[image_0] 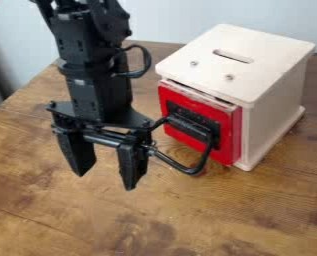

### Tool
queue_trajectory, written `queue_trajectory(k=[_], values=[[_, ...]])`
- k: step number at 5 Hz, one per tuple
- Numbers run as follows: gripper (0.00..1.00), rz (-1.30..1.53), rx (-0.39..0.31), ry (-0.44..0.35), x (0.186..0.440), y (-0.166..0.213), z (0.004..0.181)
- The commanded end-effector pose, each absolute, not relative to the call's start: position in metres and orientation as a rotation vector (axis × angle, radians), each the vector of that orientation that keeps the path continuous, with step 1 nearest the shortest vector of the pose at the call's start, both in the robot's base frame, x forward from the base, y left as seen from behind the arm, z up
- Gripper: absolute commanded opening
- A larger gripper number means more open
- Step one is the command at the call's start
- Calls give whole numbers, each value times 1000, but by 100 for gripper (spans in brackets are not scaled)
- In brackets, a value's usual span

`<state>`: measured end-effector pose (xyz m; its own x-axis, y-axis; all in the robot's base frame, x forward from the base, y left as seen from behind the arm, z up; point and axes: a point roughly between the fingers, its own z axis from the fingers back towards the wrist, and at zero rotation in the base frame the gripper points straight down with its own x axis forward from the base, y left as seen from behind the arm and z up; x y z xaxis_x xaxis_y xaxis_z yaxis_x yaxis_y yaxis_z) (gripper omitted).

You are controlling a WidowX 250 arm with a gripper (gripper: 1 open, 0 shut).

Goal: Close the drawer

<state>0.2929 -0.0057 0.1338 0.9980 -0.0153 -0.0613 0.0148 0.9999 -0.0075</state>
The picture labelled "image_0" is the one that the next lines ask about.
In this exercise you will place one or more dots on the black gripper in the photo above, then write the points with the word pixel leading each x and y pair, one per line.
pixel 97 116

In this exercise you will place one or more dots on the black metal drawer handle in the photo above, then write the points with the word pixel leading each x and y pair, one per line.
pixel 198 135

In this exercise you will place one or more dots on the red drawer front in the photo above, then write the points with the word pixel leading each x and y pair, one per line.
pixel 209 114

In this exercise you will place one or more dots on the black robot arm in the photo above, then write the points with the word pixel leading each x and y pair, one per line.
pixel 90 29

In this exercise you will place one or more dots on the white wooden drawer box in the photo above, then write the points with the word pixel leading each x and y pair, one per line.
pixel 254 70

